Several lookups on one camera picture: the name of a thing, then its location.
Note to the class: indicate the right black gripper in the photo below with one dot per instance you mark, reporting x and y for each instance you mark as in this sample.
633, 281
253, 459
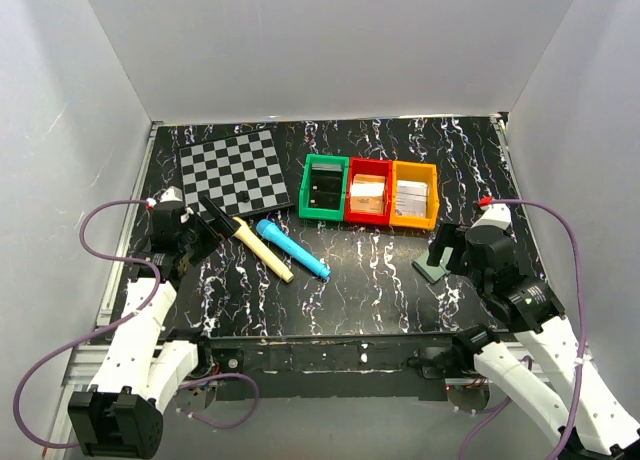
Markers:
446, 236

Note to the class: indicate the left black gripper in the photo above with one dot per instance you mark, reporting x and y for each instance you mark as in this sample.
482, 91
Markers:
213, 236

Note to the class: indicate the black grey chessboard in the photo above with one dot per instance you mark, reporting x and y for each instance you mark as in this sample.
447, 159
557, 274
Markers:
222, 168

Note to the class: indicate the blue plastic marker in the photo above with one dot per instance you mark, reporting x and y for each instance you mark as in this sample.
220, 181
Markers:
272, 233

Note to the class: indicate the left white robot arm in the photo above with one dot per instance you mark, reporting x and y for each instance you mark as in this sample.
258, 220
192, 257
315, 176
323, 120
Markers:
121, 413

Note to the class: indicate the grey-green card holder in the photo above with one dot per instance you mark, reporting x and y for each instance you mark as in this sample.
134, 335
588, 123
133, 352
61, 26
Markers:
433, 273

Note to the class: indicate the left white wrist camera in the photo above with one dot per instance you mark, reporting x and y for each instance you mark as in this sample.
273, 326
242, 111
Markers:
172, 197

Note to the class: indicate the orange plastic bin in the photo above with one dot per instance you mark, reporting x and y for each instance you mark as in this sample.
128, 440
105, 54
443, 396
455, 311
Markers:
422, 172

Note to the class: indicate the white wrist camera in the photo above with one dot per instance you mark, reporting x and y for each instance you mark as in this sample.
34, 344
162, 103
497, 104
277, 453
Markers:
493, 214
172, 197

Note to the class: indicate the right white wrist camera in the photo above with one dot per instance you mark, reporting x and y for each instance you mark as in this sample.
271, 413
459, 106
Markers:
493, 214

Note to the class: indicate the black front base bar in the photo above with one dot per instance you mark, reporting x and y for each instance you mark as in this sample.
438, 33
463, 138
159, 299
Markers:
421, 365

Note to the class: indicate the cream wooden handle tool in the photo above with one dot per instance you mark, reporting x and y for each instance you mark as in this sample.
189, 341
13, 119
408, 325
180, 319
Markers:
240, 230

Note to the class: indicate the black cards in green bin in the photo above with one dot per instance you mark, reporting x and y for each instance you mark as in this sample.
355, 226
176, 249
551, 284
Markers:
325, 186

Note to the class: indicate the red plastic bin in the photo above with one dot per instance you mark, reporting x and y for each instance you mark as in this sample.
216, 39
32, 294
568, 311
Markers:
359, 165

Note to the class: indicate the black chess pawn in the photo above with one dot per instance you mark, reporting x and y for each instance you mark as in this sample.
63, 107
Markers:
243, 197

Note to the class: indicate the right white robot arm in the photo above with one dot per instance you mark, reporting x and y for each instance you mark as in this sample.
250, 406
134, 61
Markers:
572, 405

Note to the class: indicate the white cards in orange bin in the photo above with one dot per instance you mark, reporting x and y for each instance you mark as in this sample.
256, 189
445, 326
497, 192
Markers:
411, 198

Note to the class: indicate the brown cards in red bin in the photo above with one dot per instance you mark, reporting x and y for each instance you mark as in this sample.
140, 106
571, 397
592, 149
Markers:
367, 194

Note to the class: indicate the green plastic bin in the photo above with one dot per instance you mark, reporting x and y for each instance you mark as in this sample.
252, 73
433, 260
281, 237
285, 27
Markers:
304, 210

